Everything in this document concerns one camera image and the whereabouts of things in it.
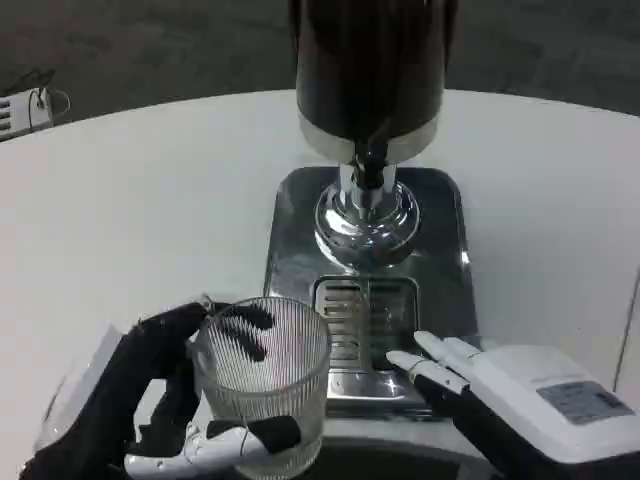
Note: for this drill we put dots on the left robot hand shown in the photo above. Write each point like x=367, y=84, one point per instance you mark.
x=115, y=380

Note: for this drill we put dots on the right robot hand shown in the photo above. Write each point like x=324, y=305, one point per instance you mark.
x=520, y=400

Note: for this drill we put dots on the clear ribbed glass cup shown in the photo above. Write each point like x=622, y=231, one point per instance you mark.
x=265, y=370

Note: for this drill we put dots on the steel drip tray with grid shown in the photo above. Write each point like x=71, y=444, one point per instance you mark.
x=370, y=295

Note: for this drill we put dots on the dark drink dispenser with tap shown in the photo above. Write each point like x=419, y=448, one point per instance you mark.
x=367, y=125

